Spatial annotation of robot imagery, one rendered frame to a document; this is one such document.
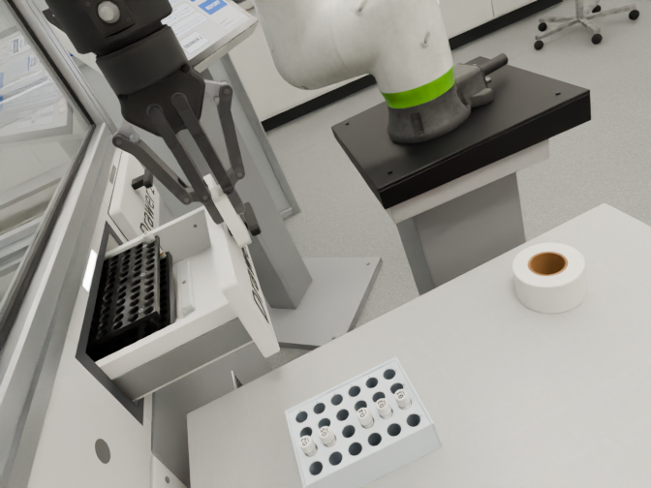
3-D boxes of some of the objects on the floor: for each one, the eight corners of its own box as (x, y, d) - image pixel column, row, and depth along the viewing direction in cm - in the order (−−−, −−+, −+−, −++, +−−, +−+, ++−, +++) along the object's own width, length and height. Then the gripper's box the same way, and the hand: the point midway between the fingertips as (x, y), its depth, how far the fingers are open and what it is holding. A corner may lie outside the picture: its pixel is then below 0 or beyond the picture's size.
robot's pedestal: (515, 329, 143) (471, 89, 101) (581, 410, 118) (558, 135, 76) (422, 369, 143) (340, 146, 101) (469, 457, 118) (385, 210, 76)
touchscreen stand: (383, 262, 189) (281, -10, 133) (342, 353, 159) (190, 51, 103) (279, 262, 214) (158, 34, 158) (228, 341, 184) (56, 93, 128)
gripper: (54, 75, 40) (196, 282, 53) (198, 10, 40) (302, 229, 54) (69, 61, 46) (192, 249, 59) (193, 5, 47) (287, 202, 60)
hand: (231, 216), depth 54 cm, fingers closed, pressing on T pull
